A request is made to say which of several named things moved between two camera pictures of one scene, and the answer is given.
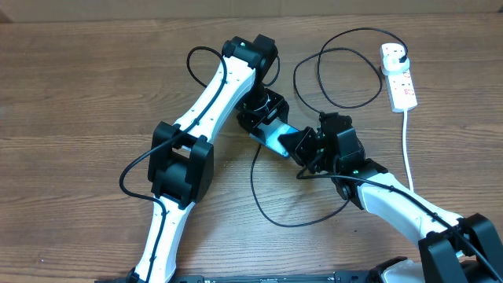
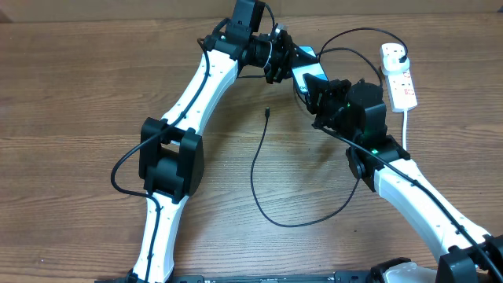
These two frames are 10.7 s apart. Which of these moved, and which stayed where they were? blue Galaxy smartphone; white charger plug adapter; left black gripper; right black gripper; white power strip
Moved: blue Galaxy smartphone; right black gripper; left black gripper
Stayed: white charger plug adapter; white power strip
